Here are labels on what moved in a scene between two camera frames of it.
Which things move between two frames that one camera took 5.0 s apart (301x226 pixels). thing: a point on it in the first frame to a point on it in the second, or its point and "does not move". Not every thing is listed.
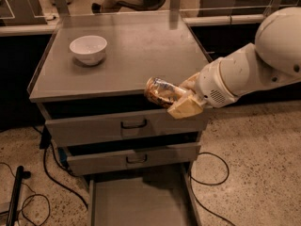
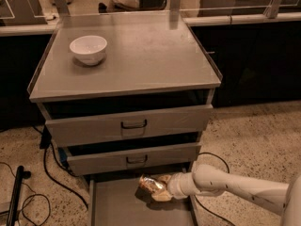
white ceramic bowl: [88, 49] does not move
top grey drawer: [89, 121] does not move
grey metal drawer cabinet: [88, 84] does not move
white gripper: [209, 85] to [176, 185]
